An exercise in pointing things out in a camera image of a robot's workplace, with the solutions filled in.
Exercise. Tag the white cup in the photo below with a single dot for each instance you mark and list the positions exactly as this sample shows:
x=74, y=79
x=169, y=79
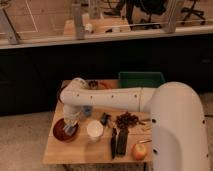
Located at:
x=95, y=130

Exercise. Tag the red bowl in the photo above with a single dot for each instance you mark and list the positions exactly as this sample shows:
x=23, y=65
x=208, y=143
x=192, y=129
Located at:
x=59, y=133

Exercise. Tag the black knife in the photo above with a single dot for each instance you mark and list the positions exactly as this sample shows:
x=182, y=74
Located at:
x=113, y=143

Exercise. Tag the purple bowl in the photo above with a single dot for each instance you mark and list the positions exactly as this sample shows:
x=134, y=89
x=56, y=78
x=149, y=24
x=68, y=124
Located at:
x=59, y=93

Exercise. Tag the metal measuring cup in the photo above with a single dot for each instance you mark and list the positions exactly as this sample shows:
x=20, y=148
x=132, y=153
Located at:
x=93, y=84

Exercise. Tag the red apple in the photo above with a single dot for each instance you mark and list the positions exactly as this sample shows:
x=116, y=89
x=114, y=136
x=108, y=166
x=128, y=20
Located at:
x=139, y=151

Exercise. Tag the metal spoon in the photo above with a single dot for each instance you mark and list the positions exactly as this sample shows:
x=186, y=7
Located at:
x=145, y=141

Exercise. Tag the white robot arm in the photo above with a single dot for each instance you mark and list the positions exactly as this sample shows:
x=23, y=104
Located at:
x=179, y=137

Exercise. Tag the grey-blue towel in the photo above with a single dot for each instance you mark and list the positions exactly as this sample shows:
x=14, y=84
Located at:
x=69, y=130

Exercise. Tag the yellow banana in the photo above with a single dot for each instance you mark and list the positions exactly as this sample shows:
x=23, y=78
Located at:
x=146, y=124

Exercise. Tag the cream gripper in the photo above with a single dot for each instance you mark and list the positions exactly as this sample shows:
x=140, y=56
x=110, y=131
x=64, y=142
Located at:
x=71, y=119

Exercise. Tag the small blue bowl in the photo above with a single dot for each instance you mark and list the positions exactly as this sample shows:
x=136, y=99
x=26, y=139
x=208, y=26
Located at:
x=87, y=110

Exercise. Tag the wooden table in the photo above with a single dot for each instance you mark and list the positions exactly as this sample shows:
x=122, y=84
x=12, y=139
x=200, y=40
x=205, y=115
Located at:
x=83, y=150

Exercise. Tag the black office chair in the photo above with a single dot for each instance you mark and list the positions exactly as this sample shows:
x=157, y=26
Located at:
x=193, y=11

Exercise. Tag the black rectangular block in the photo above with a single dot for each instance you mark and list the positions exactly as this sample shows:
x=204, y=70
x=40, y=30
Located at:
x=122, y=142

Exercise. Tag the green plastic bin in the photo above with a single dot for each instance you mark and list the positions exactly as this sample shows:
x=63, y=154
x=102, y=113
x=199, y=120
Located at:
x=130, y=79

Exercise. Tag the bunch of dark grapes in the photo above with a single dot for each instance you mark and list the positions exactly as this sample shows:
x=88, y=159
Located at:
x=126, y=120

